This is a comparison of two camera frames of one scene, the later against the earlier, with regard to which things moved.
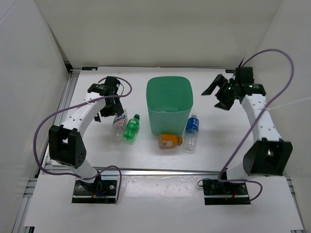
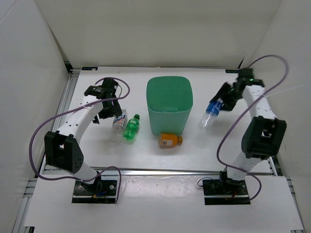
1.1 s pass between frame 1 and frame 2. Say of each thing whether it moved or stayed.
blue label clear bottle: moved
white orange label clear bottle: stayed
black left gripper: stayed
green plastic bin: stayed
